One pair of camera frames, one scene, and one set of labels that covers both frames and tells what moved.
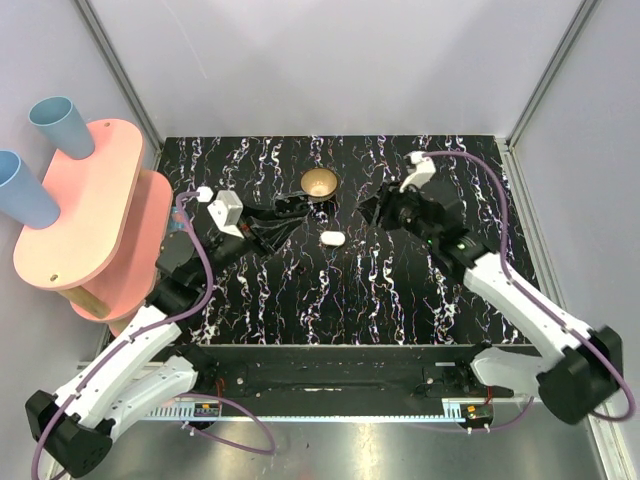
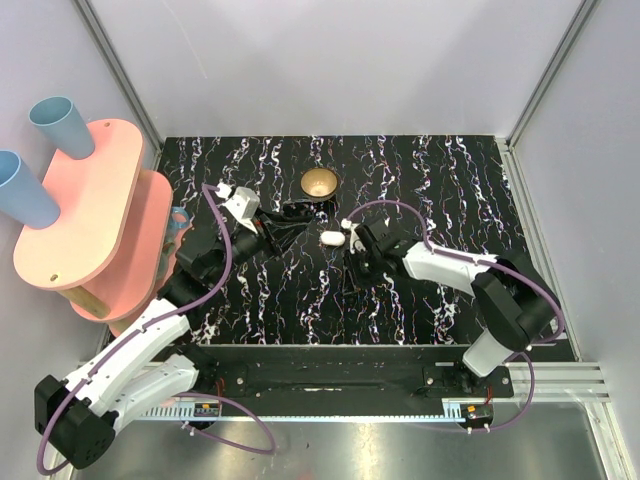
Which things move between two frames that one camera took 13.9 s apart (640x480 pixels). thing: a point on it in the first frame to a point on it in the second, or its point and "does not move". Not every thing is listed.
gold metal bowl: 318,184 does not move
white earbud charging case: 333,238 does not move
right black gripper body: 399,205 to 363,269
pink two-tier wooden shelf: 104,249 does not move
